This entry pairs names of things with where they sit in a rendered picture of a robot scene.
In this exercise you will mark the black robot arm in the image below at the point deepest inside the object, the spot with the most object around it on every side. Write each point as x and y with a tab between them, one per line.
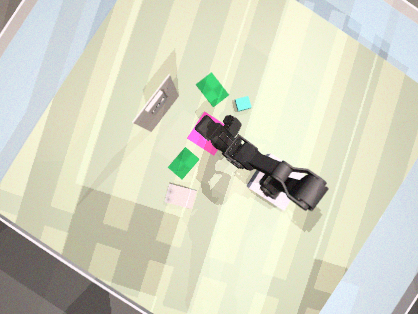
306	192

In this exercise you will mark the pink flat square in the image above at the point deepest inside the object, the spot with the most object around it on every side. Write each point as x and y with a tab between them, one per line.
199	140

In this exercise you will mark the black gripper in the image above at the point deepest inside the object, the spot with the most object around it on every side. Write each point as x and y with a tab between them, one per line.
202	127

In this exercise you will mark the green flat rectangular pad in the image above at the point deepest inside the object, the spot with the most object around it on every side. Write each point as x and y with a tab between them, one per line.
183	163

